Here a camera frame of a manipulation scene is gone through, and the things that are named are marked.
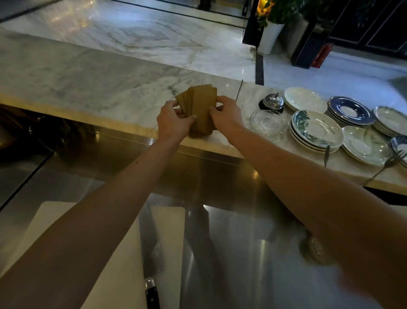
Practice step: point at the person's left hand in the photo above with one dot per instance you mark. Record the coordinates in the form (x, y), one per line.
(171, 125)

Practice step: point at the person's right hand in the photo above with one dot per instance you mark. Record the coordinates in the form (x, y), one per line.
(230, 116)

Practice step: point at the person's right forearm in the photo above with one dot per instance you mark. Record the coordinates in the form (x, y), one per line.
(318, 197)

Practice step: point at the person's left forearm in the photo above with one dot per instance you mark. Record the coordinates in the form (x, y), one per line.
(95, 229)

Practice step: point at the thin metal spike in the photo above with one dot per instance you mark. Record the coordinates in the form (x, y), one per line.
(239, 91)

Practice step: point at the clear glass dish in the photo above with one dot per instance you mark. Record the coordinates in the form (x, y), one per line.
(268, 122)

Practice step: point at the silver call bell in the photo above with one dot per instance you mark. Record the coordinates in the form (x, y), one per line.
(272, 102)

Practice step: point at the plain white plate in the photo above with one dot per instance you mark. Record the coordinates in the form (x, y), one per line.
(303, 99)

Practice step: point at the stack of green leaf plates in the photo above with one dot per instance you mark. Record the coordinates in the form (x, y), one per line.
(318, 129)

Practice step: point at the potted plant in white pot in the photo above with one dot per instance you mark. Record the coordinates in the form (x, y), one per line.
(270, 36)

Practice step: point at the black pillar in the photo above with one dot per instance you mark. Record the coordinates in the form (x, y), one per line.
(249, 28)

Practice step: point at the black wooden stand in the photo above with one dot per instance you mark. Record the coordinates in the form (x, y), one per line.
(306, 52)

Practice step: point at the blue striped fork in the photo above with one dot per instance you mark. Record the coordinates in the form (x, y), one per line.
(327, 154)

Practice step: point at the red fire extinguisher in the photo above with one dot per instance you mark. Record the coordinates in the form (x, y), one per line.
(321, 56)

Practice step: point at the white cutting board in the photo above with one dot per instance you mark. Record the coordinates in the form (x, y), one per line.
(168, 238)

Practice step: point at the stack of dark blue plates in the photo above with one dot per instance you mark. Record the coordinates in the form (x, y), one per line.
(349, 111)

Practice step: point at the stack of white plates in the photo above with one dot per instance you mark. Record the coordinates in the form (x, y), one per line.
(365, 144)

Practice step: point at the glass cup with green herbs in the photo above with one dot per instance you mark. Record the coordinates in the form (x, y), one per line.
(319, 251)

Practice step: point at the black cabinet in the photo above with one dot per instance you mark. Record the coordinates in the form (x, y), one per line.
(365, 25)

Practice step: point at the steel fork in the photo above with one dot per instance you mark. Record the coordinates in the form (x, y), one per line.
(392, 160)

